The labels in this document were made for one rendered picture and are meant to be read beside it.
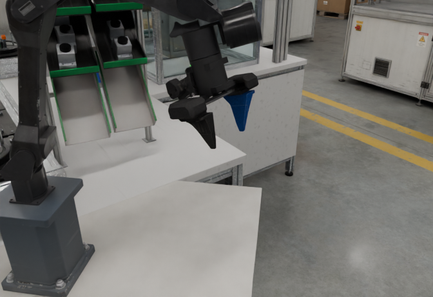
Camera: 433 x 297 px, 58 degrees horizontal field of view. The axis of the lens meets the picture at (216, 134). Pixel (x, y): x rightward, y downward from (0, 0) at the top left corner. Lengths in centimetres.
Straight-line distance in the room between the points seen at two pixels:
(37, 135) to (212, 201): 54
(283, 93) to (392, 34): 235
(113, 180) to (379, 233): 171
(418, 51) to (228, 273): 387
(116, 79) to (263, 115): 130
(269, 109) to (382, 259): 106
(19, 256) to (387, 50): 427
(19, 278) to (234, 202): 55
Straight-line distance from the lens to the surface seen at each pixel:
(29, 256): 89
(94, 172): 130
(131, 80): 133
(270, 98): 242
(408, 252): 245
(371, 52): 480
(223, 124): 224
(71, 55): 114
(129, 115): 127
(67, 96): 127
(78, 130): 122
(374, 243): 244
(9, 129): 144
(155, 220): 106
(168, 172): 125
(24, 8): 68
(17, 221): 82
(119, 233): 104
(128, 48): 119
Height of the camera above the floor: 151
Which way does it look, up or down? 26 degrees down
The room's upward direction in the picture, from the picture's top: straight up
